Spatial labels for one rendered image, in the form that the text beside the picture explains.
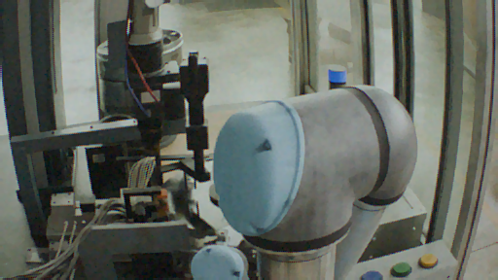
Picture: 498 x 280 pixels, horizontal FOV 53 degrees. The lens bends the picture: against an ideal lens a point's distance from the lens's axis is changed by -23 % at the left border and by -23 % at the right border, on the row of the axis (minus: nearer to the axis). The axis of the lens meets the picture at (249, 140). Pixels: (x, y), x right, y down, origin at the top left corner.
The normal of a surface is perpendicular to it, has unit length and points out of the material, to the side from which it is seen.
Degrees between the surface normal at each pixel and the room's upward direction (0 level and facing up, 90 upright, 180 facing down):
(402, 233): 90
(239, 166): 82
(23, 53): 90
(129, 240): 90
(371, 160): 80
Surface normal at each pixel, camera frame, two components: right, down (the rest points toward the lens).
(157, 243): 0.20, 0.40
